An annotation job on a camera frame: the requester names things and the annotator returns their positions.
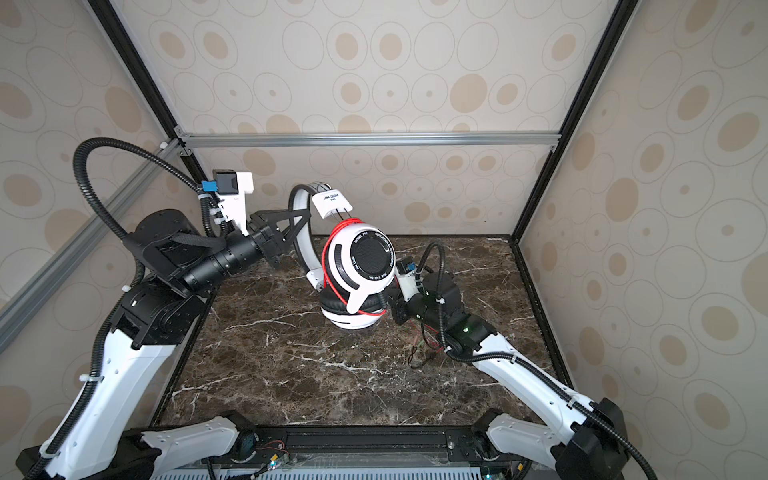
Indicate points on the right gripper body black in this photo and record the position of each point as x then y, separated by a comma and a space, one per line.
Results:
415, 310

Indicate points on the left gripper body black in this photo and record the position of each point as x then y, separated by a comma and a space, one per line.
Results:
265, 239

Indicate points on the white black headphones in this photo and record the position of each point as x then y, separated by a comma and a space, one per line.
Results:
355, 265

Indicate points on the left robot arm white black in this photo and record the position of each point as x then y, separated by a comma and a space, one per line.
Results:
179, 269

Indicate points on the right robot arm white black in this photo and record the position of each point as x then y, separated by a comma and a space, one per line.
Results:
528, 384

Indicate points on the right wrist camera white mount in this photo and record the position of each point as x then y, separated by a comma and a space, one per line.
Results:
408, 280

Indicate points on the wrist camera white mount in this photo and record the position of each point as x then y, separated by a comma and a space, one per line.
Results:
227, 192
408, 280

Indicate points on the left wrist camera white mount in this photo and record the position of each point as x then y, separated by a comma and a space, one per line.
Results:
227, 192

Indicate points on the aluminium rail back wall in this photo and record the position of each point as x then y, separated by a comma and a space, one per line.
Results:
378, 139

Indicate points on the aluminium rail wall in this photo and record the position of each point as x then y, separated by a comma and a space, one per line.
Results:
16, 315
378, 139

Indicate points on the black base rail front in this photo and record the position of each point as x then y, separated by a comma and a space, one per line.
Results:
360, 447

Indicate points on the black frame post left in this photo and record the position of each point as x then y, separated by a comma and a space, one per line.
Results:
107, 18

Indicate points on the black frame post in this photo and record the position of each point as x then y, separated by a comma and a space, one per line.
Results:
107, 18
606, 47

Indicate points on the aluminium rail left wall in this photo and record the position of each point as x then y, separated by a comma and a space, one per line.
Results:
16, 315

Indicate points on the black frame post right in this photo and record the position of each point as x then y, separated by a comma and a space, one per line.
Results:
606, 47

